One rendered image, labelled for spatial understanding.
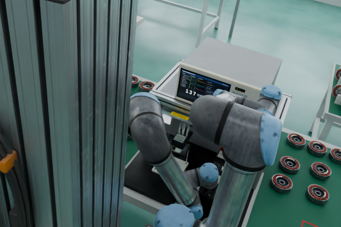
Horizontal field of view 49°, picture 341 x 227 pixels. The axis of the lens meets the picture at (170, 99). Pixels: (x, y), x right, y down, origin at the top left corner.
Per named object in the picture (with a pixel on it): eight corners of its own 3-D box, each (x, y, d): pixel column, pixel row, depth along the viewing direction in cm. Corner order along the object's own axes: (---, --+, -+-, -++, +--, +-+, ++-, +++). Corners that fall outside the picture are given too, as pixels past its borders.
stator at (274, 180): (295, 191, 197) (297, 186, 195) (278, 195, 193) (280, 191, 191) (282, 176, 205) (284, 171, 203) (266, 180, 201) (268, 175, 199)
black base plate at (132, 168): (237, 237, 169) (238, 234, 168) (116, 182, 187) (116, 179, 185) (260, 173, 205) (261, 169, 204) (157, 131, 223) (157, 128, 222)
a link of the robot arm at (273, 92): (259, 90, 131) (264, 80, 137) (251, 115, 137) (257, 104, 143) (281, 98, 128) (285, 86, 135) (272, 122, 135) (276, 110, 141)
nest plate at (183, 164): (177, 182, 189) (177, 180, 188) (151, 171, 193) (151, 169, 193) (188, 164, 201) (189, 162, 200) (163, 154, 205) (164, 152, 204)
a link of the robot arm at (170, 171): (160, 130, 112) (211, 217, 140) (156, 109, 121) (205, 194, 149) (125, 145, 113) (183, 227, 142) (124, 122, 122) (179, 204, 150)
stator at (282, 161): (297, 177, 206) (299, 172, 204) (277, 169, 209) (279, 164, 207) (299, 164, 215) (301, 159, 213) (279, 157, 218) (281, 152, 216)
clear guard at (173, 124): (185, 161, 168) (187, 152, 165) (139, 142, 175) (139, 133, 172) (209, 123, 194) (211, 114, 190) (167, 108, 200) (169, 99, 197)
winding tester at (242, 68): (256, 127, 178) (268, 92, 166) (174, 98, 190) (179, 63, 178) (272, 90, 208) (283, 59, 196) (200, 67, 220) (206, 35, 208)
